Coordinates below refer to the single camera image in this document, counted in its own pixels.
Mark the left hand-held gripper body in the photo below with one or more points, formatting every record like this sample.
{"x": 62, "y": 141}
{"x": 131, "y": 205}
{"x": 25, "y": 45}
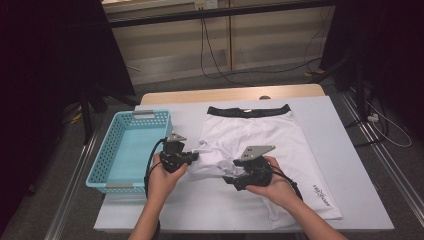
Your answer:
{"x": 173, "y": 155}

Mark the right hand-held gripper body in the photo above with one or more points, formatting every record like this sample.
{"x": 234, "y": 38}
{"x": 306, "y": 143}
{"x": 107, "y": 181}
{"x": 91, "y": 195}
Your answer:
{"x": 256, "y": 152}

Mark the white shorts with black waistband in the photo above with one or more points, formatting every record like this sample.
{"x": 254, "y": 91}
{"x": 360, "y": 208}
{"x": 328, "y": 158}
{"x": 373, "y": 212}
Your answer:
{"x": 283, "y": 140}

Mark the light blue plastic basket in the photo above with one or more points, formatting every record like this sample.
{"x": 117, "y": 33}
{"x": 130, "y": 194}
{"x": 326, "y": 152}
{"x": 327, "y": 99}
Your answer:
{"x": 133, "y": 156}

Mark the person's left hand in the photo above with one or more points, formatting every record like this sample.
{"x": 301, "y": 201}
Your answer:
{"x": 163, "y": 183}

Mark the person's right hand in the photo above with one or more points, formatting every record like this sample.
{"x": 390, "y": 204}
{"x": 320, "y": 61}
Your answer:
{"x": 276, "y": 190}

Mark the white table mat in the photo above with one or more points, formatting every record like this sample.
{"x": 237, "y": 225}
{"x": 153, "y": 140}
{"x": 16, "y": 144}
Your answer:
{"x": 216, "y": 216}

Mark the dark round table grommet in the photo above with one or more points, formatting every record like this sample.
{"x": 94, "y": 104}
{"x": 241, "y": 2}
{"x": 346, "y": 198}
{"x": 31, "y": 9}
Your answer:
{"x": 265, "y": 97}

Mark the wooden table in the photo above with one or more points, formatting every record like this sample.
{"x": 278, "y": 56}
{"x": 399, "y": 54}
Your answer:
{"x": 216, "y": 95}

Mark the black metal stand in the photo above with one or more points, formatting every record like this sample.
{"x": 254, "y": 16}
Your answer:
{"x": 360, "y": 93}
{"x": 87, "y": 120}

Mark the yellow floor tape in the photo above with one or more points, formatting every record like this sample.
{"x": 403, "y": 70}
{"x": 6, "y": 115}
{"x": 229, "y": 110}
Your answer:
{"x": 76, "y": 117}
{"x": 315, "y": 71}

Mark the white power adapter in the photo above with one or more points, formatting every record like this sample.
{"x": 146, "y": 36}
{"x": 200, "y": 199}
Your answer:
{"x": 373, "y": 117}

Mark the black horizontal metal bar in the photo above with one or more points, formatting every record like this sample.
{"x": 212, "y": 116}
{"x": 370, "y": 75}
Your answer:
{"x": 213, "y": 13}

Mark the black curtain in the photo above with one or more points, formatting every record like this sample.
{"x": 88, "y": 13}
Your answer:
{"x": 40, "y": 66}
{"x": 393, "y": 50}

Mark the aluminium floor rail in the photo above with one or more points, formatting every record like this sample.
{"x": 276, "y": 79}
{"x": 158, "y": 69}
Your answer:
{"x": 393, "y": 166}
{"x": 70, "y": 196}

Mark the white wall socket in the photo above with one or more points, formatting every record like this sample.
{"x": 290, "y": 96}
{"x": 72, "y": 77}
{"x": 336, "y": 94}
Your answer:
{"x": 206, "y": 4}

